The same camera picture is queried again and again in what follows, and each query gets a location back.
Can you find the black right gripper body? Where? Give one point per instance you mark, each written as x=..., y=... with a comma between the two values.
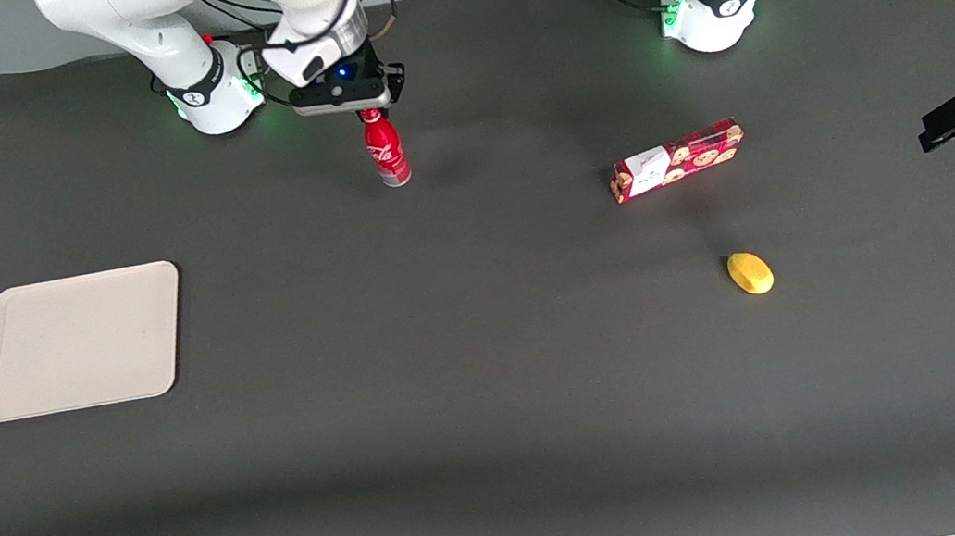
x=368, y=70

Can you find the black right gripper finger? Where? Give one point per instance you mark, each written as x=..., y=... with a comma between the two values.
x=370, y=113
x=396, y=81

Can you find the red coke bottle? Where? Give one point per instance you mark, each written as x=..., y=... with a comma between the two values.
x=387, y=154

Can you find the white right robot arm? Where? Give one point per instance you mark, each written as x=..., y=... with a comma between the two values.
x=164, y=32

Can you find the beige plastic tray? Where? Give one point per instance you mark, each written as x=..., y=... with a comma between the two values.
x=77, y=343

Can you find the yellow lemon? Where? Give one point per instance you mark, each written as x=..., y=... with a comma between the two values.
x=750, y=273

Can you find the red cookie box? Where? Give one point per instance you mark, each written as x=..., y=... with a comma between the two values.
x=677, y=160

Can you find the dark grey table mat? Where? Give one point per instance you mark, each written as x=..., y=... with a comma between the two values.
x=498, y=415

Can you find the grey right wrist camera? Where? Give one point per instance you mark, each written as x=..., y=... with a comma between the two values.
x=337, y=96

